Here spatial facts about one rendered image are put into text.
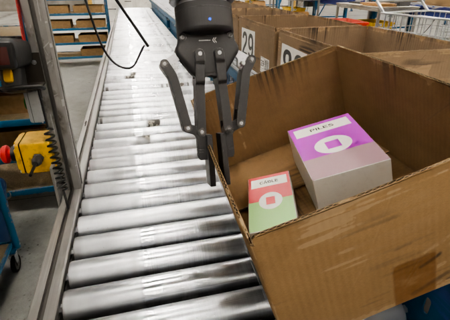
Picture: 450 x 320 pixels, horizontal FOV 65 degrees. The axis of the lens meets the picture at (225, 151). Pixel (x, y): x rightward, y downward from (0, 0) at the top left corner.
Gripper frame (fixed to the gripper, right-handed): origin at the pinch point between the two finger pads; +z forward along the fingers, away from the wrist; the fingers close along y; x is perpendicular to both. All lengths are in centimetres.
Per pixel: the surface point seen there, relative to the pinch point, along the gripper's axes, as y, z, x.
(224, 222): -4.3, 15.4, -19.1
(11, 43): 28.5, -20.1, -17.7
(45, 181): 66, 25, -171
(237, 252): -4.8, 19.0, -12.4
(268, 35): -31, -28, -59
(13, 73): 30.8, -16.1, -24.0
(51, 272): 26.8, 18.0, -15.2
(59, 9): 104, -166, -507
